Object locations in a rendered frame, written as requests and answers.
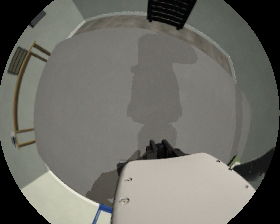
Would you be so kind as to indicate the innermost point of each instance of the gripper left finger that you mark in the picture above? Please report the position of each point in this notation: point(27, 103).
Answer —
point(151, 153)

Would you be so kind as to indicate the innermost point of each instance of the grey clamp slide with handwheel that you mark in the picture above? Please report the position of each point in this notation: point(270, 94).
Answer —
point(160, 150)

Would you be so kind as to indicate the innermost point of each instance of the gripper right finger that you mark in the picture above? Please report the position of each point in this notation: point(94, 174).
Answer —
point(169, 152)

